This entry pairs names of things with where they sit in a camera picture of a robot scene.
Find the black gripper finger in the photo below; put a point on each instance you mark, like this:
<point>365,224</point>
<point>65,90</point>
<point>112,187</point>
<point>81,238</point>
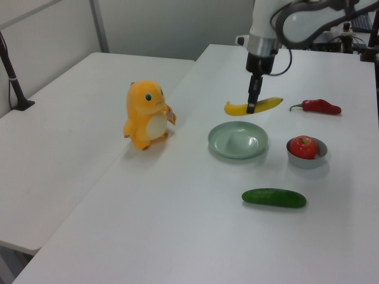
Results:
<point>252,97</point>
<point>259,85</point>

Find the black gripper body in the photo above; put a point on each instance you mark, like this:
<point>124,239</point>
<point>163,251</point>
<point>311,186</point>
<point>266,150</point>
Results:
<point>260,65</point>

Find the yellow banana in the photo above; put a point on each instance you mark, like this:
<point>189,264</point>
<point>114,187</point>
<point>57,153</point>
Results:
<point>237,109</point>

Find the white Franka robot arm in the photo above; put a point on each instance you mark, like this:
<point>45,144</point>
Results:
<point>263,26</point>

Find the pale green plastic plate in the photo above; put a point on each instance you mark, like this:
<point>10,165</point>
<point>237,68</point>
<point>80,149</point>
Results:
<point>237,140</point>

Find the red chili pepper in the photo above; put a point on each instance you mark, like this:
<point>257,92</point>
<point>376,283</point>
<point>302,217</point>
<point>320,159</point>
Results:
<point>319,106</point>

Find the red apple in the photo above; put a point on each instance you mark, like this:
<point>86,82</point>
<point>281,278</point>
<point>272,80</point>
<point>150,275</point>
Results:
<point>302,148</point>

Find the dark lab equipment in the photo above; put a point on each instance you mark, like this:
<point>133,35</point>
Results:
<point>334,44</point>

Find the small metal bowl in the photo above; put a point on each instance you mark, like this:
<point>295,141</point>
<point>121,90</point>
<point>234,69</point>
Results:
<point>306,163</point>

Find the green cucumber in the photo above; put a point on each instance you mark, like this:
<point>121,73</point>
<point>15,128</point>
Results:
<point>274,198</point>

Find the orange plush toy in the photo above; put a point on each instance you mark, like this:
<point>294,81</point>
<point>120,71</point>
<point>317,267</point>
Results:
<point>145,118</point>

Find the black keyboard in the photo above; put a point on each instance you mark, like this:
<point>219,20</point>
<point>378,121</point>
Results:
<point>362,23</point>

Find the black pole with base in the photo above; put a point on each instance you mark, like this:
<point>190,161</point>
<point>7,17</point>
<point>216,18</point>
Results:
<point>13,80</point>

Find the black camera stand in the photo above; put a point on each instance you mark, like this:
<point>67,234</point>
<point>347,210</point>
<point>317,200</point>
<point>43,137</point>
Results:
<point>370,50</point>

